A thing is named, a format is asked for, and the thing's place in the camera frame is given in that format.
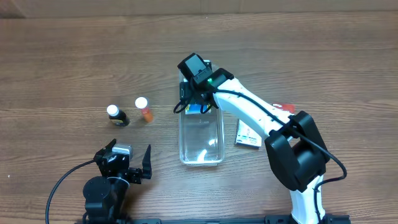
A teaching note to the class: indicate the orange tablet tube white cap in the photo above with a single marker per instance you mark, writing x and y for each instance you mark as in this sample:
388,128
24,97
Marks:
143,105

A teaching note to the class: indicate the white blue medicine box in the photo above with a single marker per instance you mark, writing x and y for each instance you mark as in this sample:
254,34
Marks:
246,136

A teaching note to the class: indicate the red white medicine box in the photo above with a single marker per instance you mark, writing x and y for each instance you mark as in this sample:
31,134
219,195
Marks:
285,107

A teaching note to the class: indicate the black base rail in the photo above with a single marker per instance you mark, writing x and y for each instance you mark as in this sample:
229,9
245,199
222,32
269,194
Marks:
270,219

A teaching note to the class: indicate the clear plastic container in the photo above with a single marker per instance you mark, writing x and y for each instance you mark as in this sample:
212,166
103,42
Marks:
201,136

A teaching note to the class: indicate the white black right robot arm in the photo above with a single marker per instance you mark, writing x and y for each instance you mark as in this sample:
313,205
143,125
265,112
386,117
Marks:
295,149

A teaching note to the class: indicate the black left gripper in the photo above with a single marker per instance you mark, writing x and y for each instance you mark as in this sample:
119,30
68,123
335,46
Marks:
125,171

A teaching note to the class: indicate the dark syrup bottle white cap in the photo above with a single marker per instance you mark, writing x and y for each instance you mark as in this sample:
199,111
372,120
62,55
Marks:
117,116

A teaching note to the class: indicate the blue yellow VapoDrops box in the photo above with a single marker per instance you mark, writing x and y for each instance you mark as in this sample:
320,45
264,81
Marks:
197,109

